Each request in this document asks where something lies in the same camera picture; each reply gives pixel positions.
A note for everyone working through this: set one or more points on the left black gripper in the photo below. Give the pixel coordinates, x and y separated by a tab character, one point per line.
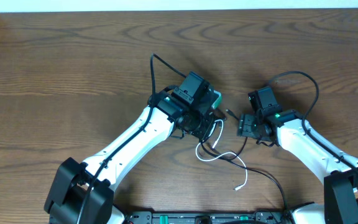
208	125

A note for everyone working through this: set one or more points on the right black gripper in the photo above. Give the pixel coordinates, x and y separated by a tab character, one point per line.
244	129

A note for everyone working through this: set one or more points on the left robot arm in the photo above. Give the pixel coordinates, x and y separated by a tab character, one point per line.
84	192

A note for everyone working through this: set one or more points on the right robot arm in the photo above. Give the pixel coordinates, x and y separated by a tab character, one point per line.
337	171

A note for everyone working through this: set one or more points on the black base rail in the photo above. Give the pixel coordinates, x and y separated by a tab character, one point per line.
260	216

